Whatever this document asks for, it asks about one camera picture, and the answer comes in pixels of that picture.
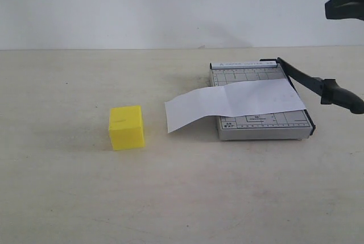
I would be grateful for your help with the black cutter blade arm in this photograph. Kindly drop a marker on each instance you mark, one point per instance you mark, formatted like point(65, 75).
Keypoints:
point(328, 89)

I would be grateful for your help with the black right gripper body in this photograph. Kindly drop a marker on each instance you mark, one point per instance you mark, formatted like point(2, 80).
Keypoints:
point(344, 9)

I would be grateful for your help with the grey paper cutter base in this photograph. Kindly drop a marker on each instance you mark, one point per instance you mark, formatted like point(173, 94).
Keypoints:
point(286, 125)

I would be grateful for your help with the yellow cube block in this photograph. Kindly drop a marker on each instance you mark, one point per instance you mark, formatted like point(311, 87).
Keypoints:
point(126, 128)

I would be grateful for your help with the white paper strip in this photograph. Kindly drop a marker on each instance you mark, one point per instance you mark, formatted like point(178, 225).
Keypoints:
point(232, 100)

